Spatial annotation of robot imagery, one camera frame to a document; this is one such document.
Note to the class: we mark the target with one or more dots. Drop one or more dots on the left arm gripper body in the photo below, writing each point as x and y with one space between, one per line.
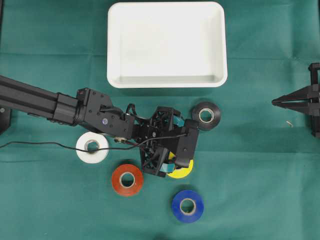
148 133

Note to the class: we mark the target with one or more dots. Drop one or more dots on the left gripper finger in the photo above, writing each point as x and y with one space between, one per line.
178 120
168 166

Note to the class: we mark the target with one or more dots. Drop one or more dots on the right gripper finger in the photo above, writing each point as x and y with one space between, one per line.
301 94
302 107

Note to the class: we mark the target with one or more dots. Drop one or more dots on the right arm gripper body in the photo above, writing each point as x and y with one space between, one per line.
314 79

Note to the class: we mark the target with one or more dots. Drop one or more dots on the red tape roll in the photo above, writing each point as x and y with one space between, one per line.
135 187

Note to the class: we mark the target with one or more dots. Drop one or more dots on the green table cloth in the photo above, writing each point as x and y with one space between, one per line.
259 178

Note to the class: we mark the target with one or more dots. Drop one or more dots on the white plastic tray case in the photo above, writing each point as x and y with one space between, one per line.
180 44

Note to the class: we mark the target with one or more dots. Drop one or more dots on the small metal clip scrap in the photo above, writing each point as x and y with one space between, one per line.
289 123

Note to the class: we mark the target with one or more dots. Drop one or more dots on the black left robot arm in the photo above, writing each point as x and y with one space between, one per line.
95 112

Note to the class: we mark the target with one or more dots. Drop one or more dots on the black tape roll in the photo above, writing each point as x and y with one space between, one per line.
207 114

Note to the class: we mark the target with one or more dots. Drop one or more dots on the white tape roll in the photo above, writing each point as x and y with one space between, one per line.
82 150

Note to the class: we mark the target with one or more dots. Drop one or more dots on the yellow tape roll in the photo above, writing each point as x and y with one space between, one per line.
181 172

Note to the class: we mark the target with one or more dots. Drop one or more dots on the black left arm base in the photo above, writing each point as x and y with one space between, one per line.
5 118

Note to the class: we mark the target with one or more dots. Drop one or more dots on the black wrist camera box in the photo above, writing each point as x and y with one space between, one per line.
185 146

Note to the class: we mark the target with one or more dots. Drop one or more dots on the blue tape roll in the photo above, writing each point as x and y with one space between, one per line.
198 206

